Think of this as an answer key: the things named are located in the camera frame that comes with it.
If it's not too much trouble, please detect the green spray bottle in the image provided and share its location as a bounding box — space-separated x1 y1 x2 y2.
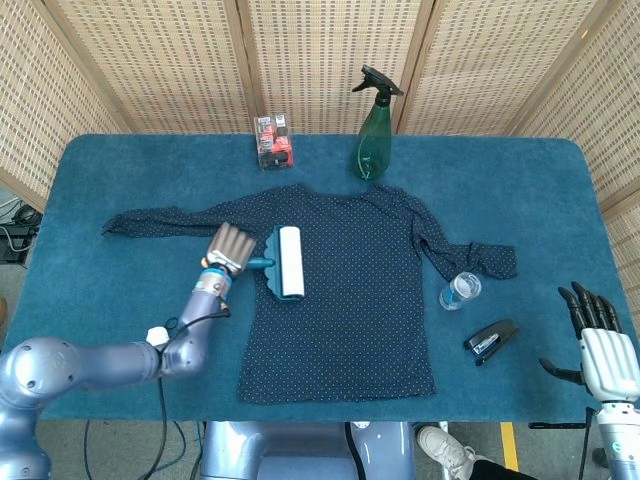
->
351 64 405 181

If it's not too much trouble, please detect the black trouser leg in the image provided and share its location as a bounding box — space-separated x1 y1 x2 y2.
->
469 458 526 480

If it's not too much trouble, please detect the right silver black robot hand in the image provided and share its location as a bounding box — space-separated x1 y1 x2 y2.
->
538 280 640 401

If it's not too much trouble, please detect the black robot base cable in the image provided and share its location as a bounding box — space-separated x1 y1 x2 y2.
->
343 422 362 480

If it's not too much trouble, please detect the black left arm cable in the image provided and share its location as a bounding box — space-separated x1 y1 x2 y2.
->
142 304 232 480

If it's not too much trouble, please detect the clear box of red items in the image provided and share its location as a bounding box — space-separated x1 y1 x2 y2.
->
253 113 296 172

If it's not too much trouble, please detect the blue floor cable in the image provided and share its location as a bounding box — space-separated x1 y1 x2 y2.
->
159 420 207 480

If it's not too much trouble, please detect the woven folding screen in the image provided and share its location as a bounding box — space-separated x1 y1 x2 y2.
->
0 0 640 321

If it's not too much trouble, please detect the black equipment with cables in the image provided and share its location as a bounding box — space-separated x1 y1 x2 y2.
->
0 197 44 266

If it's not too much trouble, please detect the teal lint roller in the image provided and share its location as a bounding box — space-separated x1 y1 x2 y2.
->
247 224 306 304

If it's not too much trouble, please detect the blue table mat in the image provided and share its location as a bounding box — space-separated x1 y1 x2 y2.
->
0 132 640 424

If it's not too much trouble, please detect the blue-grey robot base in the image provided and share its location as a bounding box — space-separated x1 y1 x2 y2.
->
198 420 417 480

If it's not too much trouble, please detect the black stapler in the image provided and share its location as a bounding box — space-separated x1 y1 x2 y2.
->
463 318 520 367

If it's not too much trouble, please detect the white sneaker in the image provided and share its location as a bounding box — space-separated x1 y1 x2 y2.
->
417 424 494 480

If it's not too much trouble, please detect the dark blue dotted shirt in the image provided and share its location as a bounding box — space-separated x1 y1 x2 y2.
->
101 182 518 405

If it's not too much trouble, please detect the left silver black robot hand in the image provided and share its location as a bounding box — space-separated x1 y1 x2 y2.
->
199 221 258 276

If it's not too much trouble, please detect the yellow floor tape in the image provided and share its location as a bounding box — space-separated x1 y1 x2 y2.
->
500 422 520 471

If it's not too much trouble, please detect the small clear water bottle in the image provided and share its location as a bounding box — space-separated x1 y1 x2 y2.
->
438 271 483 312

